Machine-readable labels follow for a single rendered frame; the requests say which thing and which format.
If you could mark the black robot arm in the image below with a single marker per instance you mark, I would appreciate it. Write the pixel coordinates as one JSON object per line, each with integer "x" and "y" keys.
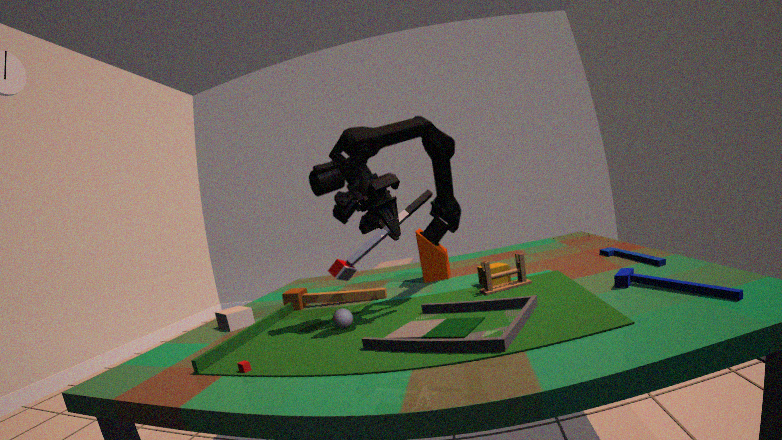
{"x": 361, "y": 143}

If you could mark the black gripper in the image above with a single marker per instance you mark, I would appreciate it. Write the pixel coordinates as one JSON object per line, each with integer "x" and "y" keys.
{"x": 381, "y": 206}

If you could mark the white golf ball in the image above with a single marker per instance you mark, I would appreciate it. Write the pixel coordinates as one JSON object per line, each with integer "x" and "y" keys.
{"x": 343, "y": 318}

